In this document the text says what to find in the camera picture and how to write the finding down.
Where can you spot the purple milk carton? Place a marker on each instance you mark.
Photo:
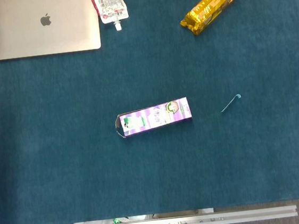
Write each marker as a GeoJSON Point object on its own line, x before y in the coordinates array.
{"type": "Point", "coordinates": [155, 118]}

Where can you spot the gold snack package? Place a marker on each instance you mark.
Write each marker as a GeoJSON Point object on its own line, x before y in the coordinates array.
{"type": "Point", "coordinates": [211, 5]}

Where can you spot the blue felt table cloth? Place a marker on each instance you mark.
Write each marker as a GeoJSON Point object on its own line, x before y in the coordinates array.
{"type": "Point", "coordinates": [155, 165]}

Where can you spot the white spout pouch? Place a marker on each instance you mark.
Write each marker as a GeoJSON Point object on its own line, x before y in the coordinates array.
{"type": "Point", "coordinates": [110, 5]}

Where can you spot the silver Apple laptop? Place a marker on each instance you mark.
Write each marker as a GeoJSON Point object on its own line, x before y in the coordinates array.
{"type": "Point", "coordinates": [45, 26]}

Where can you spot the aluminium profile rail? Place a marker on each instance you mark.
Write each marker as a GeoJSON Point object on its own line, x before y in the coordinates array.
{"type": "Point", "coordinates": [177, 223]}

